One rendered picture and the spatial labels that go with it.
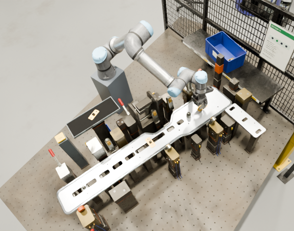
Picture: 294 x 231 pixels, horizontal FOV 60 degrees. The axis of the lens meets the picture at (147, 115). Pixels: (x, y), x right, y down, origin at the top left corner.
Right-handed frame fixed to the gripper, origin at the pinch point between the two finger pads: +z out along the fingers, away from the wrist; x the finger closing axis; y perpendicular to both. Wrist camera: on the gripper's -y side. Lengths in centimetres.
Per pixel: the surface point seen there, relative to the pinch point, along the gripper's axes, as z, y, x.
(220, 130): -2.3, 5.5, 23.9
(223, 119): 4.3, -5.5, 16.7
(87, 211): -5, 104, 17
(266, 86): -0.2, -45.9, 17.4
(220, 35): -9, -52, -38
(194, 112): 2.2, 7.1, 0.2
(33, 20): 102, 54, -382
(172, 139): 1.9, 32.8, 7.4
